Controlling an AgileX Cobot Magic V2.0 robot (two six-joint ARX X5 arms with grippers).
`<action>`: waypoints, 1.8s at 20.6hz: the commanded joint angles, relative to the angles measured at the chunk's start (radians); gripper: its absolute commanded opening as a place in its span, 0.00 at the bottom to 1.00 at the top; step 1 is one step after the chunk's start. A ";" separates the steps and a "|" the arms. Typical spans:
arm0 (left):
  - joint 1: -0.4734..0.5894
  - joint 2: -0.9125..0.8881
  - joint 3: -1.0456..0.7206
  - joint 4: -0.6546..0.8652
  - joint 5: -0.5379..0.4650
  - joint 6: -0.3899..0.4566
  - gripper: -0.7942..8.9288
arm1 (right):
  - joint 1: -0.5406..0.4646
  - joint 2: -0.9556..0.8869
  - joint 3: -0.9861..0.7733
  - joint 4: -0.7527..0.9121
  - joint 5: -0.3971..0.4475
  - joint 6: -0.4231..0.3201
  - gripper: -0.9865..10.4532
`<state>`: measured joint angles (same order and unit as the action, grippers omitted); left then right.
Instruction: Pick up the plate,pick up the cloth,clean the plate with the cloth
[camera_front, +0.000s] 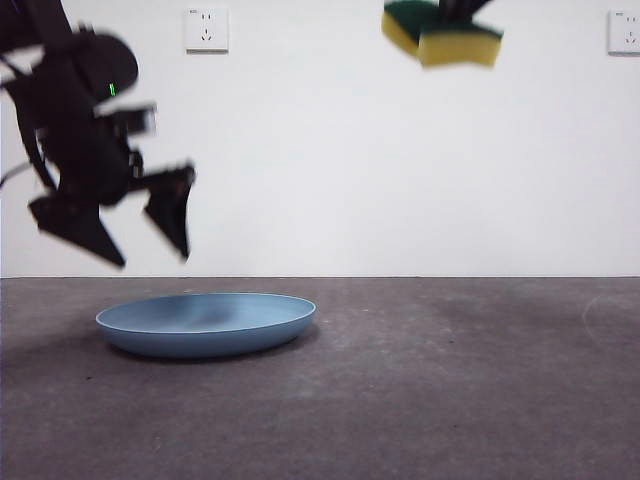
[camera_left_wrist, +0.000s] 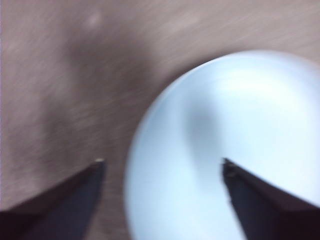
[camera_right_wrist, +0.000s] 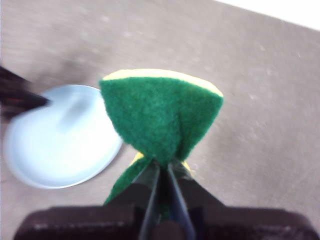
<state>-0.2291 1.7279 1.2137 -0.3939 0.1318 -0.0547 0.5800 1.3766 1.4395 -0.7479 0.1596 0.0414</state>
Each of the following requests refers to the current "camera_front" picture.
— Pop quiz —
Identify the yellow green sponge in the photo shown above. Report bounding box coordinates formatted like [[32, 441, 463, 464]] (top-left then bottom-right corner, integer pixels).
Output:
[[381, 0, 505, 70]]

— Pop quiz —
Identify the light blue round plate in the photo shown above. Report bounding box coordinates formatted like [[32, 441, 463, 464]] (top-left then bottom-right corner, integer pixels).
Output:
[[95, 293, 318, 360]]

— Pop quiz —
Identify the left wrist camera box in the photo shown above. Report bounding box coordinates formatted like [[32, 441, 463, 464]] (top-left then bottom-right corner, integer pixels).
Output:
[[94, 102, 158, 137]]

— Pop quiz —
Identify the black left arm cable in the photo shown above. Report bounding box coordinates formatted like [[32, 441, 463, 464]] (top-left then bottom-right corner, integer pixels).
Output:
[[0, 99, 57, 195]]

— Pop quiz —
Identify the white wall socket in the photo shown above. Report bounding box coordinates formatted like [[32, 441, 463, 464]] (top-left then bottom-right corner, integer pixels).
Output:
[[607, 9, 640, 57], [185, 7, 231, 55]]

